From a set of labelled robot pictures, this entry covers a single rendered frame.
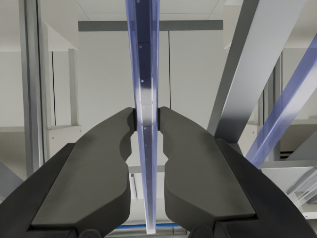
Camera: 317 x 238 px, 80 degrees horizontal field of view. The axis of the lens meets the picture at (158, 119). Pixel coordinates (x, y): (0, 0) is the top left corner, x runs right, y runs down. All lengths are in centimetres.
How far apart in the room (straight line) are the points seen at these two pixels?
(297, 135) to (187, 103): 134
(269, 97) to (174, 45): 159
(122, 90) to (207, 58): 95
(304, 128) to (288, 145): 9
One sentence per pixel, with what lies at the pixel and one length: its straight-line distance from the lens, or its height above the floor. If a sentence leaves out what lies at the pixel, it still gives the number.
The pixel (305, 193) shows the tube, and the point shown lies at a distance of 35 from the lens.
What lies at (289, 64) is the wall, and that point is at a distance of 254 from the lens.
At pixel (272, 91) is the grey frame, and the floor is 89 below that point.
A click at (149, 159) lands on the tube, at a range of 16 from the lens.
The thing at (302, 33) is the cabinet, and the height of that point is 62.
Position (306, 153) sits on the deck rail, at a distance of 61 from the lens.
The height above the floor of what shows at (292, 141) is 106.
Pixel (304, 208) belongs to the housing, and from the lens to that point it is 70.
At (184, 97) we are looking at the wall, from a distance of 204.
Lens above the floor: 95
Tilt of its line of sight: 2 degrees up
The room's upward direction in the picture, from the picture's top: 179 degrees clockwise
